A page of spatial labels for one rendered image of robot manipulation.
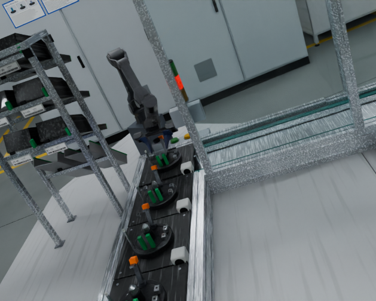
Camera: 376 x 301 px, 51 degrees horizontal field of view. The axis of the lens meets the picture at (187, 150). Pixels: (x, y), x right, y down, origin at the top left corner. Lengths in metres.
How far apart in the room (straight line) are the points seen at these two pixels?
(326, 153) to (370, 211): 0.32
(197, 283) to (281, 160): 0.63
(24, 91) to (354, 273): 1.22
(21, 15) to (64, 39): 0.47
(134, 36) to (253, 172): 3.22
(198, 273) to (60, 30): 3.78
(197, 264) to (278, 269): 0.24
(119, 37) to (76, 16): 0.49
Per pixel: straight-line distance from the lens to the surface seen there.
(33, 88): 1.52
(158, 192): 1.43
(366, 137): 1.57
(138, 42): 4.55
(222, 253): 1.33
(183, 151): 1.75
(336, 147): 1.56
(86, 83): 4.70
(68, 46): 4.63
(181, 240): 1.27
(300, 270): 1.20
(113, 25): 4.54
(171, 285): 1.15
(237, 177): 1.55
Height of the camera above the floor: 1.74
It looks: 26 degrees down
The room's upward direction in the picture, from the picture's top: 23 degrees counter-clockwise
